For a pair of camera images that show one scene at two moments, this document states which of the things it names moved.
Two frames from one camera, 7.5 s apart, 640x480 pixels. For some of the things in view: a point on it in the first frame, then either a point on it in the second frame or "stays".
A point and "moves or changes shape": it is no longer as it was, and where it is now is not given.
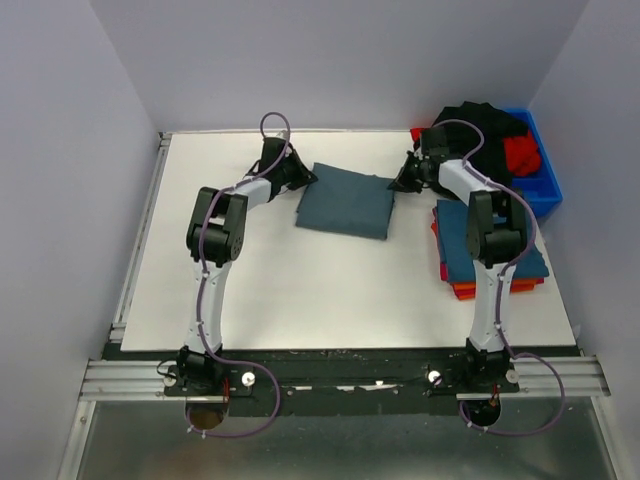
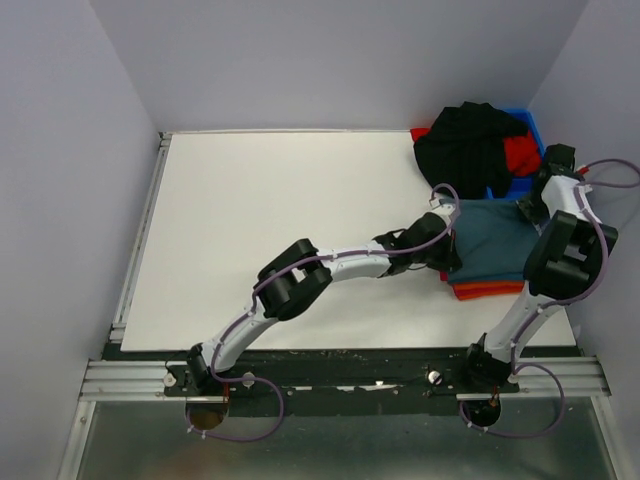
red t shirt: (522, 154) stays
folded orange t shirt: (467, 290) stays
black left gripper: (304, 176) to (449, 259)
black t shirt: (491, 161) stays
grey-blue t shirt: (349, 201) moves or changes shape
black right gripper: (401, 182) to (525, 206)
